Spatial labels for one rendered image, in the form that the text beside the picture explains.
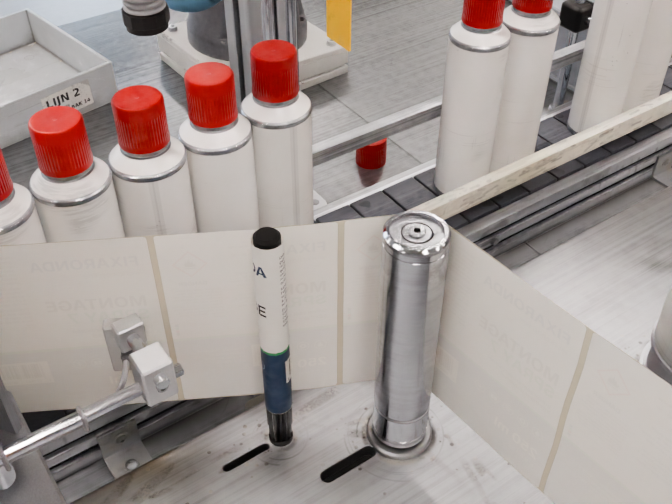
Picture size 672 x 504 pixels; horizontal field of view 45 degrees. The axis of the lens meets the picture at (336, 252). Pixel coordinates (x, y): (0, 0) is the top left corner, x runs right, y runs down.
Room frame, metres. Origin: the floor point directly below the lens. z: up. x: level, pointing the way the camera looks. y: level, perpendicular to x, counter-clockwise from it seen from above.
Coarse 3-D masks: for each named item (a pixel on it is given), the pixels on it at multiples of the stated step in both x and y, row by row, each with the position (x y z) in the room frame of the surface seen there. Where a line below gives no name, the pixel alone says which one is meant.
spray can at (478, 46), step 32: (480, 0) 0.61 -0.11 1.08; (480, 32) 0.61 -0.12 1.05; (448, 64) 0.62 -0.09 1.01; (480, 64) 0.60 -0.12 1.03; (448, 96) 0.62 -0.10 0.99; (480, 96) 0.60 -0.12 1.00; (448, 128) 0.61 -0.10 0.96; (480, 128) 0.60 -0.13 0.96; (448, 160) 0.61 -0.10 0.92; (480, 160) 0.61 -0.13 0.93
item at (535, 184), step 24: (552, 120) 0.75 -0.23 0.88; (552, 144) 0.70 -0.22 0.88; (624, 144) 0.70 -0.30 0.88; (432, 168) 0.66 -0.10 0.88; (576, 168) 0.66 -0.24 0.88; (384, 192) 0.62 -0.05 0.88; (408, 192) 0.62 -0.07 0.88; (432, 192) 0.62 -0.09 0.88; (504, 192) 0.62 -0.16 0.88; (528, 192) 0.62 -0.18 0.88; (336, 216) 0.58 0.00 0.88; (360, 216) 0.58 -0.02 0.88; (456, 216) 0.58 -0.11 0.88; (480, 216) 0.59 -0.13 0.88
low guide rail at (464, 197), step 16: (624, 112) 0.71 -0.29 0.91; (640, 112) 0.71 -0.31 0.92; (656, 112) 0.72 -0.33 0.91; (592, 128) 0.68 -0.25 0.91; (608, 128) 0.68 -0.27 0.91; (624, 128) 0.69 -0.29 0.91; (560, 144) 0.65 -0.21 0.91; (576, 144) 0.65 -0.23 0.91; (592, 144) 0.67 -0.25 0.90; (528, 160) 0.62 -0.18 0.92; (544, 160) 0.63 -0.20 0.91; (560, 160) 0.64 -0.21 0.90; (496, 176) 0.60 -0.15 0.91; (512, 176) 0.60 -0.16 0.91; (528, 176) 0.62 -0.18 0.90; (448, 192) 0.57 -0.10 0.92; (464, 192) 0.57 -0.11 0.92; (480, 192) 0.58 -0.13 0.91; (496, 192) 0.59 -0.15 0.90; (416, 208) 0.55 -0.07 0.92; (432, 208) 0.55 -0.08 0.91; (448, 208) 0.56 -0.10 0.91; (464, 208) 0.57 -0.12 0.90
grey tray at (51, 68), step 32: (0, 32) 0.98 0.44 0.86; (32, 32) 1.01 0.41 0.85; (64, 32) 0.94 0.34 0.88; (0, 64) 0.95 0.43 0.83; (32, 64) 0.95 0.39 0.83; (64, 64) 0.95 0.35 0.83; (96, 64) 0.89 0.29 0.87; (0, 96) 0.87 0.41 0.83; (32, 96) 0.80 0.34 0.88; (64, 96) 0.82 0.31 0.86; (96, 96) 0.85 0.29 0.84; (0, 128) 0.77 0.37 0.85
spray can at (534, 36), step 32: (512, 0) 0.66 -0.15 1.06; (544, 0) 0.64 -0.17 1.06; (512, 32) 0.64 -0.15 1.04; (544, 32) 0.63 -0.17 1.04; (512, 64) 0.64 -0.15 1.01; (544, 64) 0.64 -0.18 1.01; (512, 96) 0.63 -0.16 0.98; (544, 96) 0.64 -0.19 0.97; (512, 128) 0.63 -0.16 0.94; (512, 160) 0.63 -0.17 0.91
